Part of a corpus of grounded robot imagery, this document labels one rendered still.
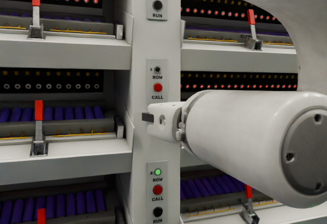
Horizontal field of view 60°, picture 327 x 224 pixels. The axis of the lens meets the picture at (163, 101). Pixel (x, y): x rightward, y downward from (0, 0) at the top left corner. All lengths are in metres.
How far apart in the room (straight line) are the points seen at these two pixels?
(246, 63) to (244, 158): 0.43
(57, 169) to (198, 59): 0.33
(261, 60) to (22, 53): 0.46
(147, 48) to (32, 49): 0.19
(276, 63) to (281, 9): 0.41
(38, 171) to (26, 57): 0.19
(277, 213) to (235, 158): 0.55
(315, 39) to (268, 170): 0.14
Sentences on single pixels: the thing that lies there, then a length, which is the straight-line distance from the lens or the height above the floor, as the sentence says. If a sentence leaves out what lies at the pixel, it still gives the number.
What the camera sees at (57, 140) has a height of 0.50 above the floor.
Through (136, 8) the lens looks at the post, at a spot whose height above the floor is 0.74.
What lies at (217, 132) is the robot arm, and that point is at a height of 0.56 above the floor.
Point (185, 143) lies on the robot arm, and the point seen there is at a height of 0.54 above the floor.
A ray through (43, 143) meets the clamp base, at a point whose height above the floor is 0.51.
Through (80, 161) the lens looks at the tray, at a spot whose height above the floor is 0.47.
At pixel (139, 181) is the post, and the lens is 0.55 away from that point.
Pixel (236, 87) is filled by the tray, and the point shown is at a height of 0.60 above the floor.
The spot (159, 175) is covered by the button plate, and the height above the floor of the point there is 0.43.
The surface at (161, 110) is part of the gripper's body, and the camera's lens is 0.37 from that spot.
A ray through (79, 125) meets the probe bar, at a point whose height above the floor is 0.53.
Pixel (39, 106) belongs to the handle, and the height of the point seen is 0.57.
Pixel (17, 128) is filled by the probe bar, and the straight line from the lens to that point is 0.58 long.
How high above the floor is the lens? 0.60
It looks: 3 degrees down
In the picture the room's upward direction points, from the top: straight up
